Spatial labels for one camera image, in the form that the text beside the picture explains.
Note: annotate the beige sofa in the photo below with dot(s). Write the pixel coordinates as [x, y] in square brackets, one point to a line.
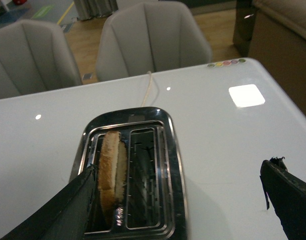
[279, 44]

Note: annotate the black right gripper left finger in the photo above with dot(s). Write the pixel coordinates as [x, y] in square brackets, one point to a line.
[65, 216]

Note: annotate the coloured dot sticker strip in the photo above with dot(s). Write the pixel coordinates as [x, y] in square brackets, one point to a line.
[226, 63]

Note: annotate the grey armchair left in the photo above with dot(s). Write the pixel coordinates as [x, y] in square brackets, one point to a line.
[35, 57]

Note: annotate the toasted bread slice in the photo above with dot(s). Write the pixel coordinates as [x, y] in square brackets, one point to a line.
[112, 173]

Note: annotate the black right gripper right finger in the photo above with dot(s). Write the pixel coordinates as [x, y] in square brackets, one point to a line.
[287, 194]

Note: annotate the grey curtain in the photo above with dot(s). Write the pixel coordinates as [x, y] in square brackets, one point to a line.
[89, 9]

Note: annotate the grey armchair right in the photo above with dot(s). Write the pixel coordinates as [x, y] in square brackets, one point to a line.
[152, 37]

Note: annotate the cream two-slot toaster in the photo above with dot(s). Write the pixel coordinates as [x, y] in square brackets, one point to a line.
[154, 204]

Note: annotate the grey armchair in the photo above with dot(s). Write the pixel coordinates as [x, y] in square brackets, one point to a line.
[152, 37]
[35, 57]

